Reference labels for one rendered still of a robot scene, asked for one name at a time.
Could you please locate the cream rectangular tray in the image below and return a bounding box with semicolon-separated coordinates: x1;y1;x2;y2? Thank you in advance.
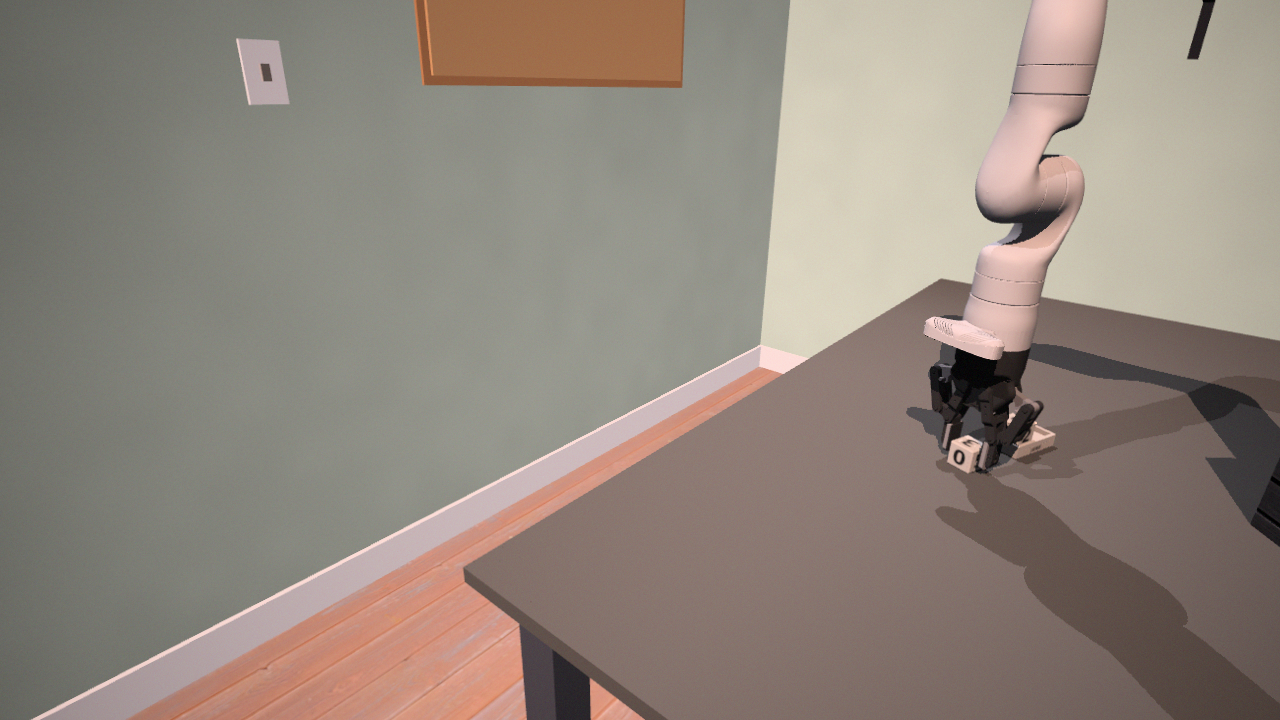
1001;425;1056;459

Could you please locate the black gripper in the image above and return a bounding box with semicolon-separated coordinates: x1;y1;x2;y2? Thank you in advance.
931;348;1044;470

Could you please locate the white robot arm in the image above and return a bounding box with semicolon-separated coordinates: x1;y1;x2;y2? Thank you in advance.
923;0;1108;360

